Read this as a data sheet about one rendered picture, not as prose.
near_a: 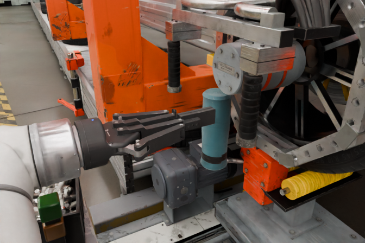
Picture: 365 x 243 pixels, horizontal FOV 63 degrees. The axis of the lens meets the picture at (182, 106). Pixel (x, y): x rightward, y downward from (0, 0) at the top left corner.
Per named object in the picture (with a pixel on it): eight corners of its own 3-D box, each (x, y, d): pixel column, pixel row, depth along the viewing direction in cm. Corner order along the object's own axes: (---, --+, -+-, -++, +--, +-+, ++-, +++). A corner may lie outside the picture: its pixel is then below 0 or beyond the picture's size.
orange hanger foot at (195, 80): (250, 101, 140) (257, 26, 126) (145, 124, 118) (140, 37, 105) (229, 90, 154) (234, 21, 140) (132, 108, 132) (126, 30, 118)
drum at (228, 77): (304, 91, 79) (314, 38, 73) (240, 106, 70) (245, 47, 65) (268, 77, 91) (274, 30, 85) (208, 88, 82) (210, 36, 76)
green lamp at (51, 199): (63, 217, 59) (60, 202, 58) (41, 224, 58) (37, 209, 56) (61, 205, 63) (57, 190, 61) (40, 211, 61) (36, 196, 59)
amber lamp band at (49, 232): (67, 236, 61) (64, 221, 60) (46, 243, 60) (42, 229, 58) (64, 223, 65) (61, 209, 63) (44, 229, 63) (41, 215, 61)
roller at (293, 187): (357, 177, 94) (362, 161, 91) (288, 207, 81) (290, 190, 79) (340, 167, 98) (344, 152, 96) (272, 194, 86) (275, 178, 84)
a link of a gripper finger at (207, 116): (178, 115, 51) (180, 116, 50) (213, 107, 54) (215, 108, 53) (178, 130, 52) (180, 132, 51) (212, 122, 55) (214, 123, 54)
